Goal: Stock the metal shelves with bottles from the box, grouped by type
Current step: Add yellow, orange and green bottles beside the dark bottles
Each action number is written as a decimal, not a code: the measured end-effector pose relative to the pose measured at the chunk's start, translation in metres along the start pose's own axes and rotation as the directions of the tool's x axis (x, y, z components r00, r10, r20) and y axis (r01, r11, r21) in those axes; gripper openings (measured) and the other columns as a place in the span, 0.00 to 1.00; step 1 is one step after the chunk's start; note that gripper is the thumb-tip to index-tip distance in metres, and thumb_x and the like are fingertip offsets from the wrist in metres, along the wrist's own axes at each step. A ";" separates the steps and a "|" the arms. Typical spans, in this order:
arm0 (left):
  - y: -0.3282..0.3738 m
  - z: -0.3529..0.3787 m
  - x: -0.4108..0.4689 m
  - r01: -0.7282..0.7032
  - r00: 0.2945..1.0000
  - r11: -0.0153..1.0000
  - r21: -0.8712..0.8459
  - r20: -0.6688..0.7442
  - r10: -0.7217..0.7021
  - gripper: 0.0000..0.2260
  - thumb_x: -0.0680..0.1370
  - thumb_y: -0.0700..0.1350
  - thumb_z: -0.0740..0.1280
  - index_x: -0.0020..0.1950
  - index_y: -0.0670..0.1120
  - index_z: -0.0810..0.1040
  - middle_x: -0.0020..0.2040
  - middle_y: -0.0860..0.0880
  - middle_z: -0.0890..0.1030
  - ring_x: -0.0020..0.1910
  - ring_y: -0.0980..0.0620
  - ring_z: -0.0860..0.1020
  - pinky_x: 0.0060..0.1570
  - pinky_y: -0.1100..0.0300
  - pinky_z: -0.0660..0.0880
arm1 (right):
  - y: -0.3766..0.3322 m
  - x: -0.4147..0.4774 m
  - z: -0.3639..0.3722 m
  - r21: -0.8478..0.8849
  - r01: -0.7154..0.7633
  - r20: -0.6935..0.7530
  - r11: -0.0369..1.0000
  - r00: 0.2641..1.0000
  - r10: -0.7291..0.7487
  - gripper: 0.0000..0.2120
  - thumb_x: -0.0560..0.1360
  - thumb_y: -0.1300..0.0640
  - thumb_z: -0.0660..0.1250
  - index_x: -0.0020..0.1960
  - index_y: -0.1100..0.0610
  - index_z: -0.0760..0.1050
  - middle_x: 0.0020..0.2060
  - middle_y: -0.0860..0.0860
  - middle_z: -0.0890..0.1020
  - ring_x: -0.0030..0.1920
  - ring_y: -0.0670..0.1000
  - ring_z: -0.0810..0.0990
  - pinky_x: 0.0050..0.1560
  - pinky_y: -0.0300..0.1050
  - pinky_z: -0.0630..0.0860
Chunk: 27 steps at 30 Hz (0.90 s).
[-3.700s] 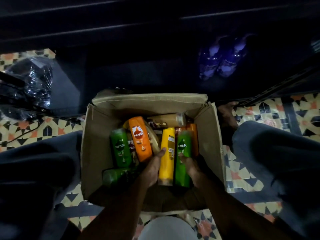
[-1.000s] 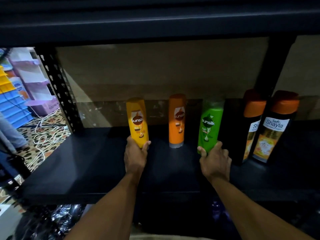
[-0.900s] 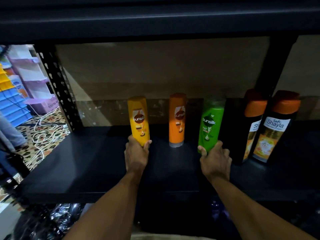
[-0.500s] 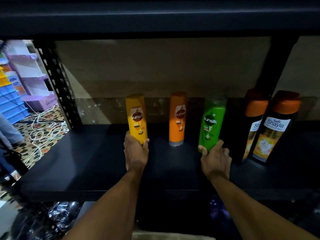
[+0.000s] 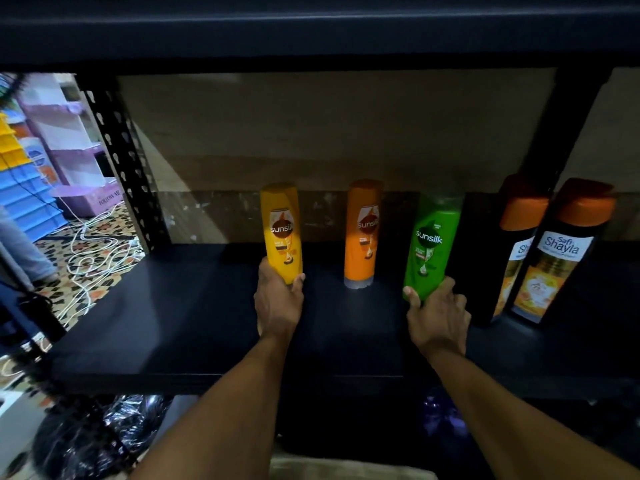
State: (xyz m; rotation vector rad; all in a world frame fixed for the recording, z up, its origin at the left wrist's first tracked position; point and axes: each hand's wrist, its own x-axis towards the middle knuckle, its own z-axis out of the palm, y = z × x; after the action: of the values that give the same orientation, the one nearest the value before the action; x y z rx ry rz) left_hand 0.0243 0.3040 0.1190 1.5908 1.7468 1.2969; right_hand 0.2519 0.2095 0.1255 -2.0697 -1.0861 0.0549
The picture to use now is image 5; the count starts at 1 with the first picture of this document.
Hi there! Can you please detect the person's right hand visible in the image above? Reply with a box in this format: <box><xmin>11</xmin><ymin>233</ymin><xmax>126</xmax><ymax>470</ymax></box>
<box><xmin>403</xmin><ymin>276</ymin><xmax>472</xmax><ymax>359</ymax></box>

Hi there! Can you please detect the person's left hand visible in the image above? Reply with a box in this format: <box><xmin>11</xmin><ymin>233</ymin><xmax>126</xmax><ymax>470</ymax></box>
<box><xmin>253</xmin><ymin>258</ymin><xmax>306</xmax><ymax>339</ymax></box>

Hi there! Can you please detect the yellow shampoo bottle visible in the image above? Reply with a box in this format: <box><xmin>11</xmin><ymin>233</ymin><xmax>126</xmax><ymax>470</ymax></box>
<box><xmin>259</xmin><ymin>182</ymin><xmax>304</xmax><ymax>286</ymax></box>

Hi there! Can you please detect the green shampoo bottle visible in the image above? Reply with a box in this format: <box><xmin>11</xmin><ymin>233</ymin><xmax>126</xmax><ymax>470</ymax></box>
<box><xmin>403</xmin><ymin>191</ymin><xmax>463</xmax><ymax>302</ymax></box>

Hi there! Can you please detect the person's right forearm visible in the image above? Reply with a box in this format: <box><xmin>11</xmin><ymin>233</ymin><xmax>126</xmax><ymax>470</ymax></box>
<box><xmin>425</xmin><ymin>345</ymin><xmax>640</xmax><ymax>480</ymax></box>

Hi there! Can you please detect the person's left forearm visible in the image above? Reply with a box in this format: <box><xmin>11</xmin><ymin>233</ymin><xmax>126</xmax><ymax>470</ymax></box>
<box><xmin>127</xmin><ymin>333</ymin><xmax>294</xmax><ymax>480</ymax></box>

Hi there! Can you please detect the orange shampoo bottle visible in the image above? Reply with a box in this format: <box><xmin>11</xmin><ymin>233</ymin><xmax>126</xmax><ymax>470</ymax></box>
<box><xmin>343</xmin><ymin>179</ymin><xmax>385</xmax><ymax>290</ymax></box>

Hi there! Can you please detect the black bottle with orange cap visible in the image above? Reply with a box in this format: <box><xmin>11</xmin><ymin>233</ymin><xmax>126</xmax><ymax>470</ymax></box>
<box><xmin>510</xmin><ymin>178</ymin><xmax>617</xmax><ymax>325</ymax></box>
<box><xmin>446</xmin><ymin>173</ymin><xmax>551</xmax><ymax>327</ymax></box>

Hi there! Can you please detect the black plastic bag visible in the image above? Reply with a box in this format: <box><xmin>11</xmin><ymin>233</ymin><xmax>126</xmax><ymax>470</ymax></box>
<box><xmin>31</xmin><ymin>394</ymin><xmax>173</xmax><ymax>480</ymax></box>

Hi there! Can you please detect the black metal shelf rack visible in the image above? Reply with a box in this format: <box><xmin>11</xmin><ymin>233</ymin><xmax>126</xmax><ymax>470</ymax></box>
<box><xmin>0</xmin><ymin>0</ymin><xmax>640</xmax><ymax>480</ymax></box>

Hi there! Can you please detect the purple and white display stand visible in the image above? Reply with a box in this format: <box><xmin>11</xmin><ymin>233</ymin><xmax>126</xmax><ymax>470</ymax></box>
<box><xmin>17</xmin><ymin>73</ymin><xmax>124</xmax><ymax>218</ymax></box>

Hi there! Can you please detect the stack of blue bins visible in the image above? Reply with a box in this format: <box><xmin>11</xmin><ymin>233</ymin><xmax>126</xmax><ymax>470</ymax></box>
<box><xmin>0</xmin><ymin>162</ymin><xmax>68</xmax><ymax>243</ymax></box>

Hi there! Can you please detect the stack of yellow bins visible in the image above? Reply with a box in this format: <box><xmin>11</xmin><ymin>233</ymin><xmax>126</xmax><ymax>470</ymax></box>
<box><xmin>0</xmin><ymin>112</ymin><xmax>32</xmax><ymax>171</ymax></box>

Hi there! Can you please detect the white cable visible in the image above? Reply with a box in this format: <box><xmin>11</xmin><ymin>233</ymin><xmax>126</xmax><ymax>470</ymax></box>
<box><xmin>45</xmin><ymin>200</ymin><xmax>146</xmax><ymax>328</ymax></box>

